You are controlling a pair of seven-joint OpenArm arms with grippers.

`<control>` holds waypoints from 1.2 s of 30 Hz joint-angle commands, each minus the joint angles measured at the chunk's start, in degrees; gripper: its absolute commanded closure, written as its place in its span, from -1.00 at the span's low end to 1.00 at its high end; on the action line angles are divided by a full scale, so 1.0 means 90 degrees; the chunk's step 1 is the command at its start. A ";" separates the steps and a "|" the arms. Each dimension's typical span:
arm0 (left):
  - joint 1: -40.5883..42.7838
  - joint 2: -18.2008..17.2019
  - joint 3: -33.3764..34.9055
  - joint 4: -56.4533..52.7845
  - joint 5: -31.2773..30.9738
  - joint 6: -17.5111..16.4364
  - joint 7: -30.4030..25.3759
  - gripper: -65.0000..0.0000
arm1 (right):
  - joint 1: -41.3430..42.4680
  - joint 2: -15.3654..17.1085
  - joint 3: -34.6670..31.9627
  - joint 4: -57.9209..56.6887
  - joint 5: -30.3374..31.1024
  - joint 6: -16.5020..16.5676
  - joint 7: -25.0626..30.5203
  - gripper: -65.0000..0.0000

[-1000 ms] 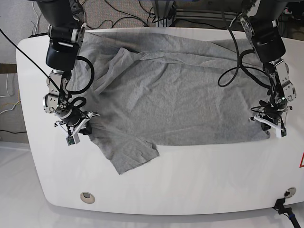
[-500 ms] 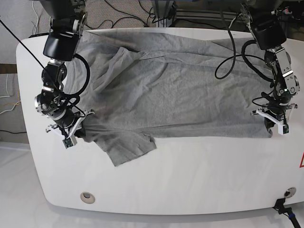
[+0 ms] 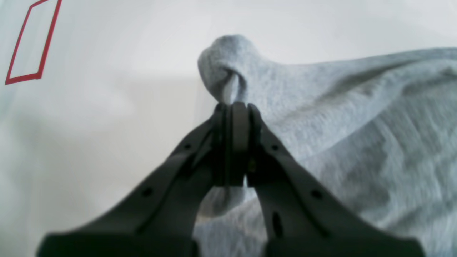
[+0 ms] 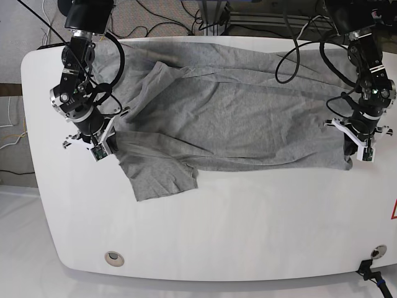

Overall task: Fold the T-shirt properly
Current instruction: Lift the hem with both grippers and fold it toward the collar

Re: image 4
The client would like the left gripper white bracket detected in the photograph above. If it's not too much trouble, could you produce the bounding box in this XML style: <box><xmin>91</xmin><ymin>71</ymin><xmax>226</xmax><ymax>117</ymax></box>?
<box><xmin>324</xmin><ymin>112</ymin><xmax>393</xmax><ymax>163</ymax></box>

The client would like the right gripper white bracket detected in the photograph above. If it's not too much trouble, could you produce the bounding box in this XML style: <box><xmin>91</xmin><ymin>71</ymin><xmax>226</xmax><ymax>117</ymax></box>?
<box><xmin>62</xmin><ymin>107</ymin><xmax>130</xmax><ymax>161</ymax></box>

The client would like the grey t-shirt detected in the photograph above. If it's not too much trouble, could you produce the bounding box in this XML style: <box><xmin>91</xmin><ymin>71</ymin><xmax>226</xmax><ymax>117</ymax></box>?
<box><xmin>89</xmin><ymin>42</ymin><xmax>365</xmax><ymax>202</ymax></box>

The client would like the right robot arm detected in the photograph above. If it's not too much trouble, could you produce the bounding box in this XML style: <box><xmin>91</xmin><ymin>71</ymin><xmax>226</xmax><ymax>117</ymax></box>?
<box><xmin>50</xmin><ymin>1</ymin><xmax>125</xmax><ymax>161</ymax></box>

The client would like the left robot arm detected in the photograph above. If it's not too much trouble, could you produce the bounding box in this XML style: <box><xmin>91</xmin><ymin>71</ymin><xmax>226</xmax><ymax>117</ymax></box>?
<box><xmin>319</xmin><ymin>1</ymin><xmax>396</xmax><ymax>162</ymax></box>

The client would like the red warning triangle sticker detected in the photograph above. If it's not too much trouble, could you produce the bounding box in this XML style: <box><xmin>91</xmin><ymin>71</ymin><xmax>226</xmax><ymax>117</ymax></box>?
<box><xmin>391</xmin><ymin>200</ymin><xmax>397</xmax><ymax>220</ymax></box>

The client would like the right table grommet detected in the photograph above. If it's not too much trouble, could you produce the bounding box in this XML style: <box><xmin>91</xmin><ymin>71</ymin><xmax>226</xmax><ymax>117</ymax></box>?
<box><xmin>370</xmin><ymin>245</ymin><xmax>387</xmax><ymax>260</ymax></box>

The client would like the table grommet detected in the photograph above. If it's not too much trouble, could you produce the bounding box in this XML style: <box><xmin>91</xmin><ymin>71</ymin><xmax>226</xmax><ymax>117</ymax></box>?
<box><xmin>104</xmin><ymin>251</ymin><xmax>125</xmax><ymax>268</ymax></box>
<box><xmin>370</xmin><ymin>245</ymin><xmax>387</xmax><ymax>260</ymax></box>

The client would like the left table grommet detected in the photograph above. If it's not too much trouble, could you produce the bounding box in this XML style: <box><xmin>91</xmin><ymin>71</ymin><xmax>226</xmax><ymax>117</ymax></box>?
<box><xmin>104</xmin><ymin>251</ymin><xmax>125</xmax><ymax>268</ymax></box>

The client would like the black clamp with cable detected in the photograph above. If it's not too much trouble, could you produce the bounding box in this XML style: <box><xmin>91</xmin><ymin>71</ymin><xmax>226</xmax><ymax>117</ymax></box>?
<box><xmin>356</xmin><ymin>260</ymin><xmax>393</xmax><ymax>298</ymax></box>

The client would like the aluminium frame behind table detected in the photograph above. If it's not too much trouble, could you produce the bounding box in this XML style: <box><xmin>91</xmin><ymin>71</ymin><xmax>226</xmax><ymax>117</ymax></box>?
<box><xmin>197</xmin><ymin>1</ymin><xmax>333</xmax><ymax>36</ymax></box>

